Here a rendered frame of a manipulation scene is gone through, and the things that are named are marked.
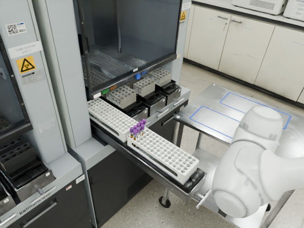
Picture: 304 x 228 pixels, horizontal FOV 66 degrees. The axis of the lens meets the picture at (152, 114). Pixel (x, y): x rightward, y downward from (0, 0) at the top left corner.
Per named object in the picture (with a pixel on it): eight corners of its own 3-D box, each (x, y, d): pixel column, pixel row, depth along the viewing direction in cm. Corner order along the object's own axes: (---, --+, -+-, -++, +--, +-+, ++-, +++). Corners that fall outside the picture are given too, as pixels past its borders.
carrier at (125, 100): (133, 99, 128) (133, 90, 124) (136, 101, 127) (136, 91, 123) (117, 108, 121) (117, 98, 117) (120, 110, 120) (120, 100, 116)
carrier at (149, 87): (152, 88, 137) (153, 79, 134) (154, 90, 136) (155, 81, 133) (138, 96, 130) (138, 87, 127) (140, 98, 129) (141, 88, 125)
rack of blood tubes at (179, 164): (126, 146, 102) (126, 136, 99) (142, 135, 108) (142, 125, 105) (182, 187, 88) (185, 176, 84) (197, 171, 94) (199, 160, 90)
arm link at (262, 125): (235, 136, 73) (221, 163, 64) (250, 94, 64) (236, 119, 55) (271, 151, 69) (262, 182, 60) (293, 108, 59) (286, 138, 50)
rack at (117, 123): (82, 114, 118) (81, 104, 114) (98, 106, 124) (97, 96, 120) (123, 144, 103) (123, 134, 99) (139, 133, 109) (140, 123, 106)
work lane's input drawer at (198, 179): (77, 123, 123) (74, 109, 117) (98, 112, 131) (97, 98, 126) (195, 214, 87) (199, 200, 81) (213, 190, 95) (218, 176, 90)
